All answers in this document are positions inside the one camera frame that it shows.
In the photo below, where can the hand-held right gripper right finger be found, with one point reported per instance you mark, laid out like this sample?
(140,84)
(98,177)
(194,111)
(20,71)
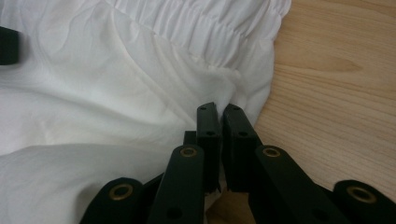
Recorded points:
(239,146)

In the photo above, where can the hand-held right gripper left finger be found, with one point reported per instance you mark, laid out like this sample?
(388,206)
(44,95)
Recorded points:
(209,146)

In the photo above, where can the white pleated skirt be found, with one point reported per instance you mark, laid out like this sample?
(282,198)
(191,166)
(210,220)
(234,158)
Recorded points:
(109,93)

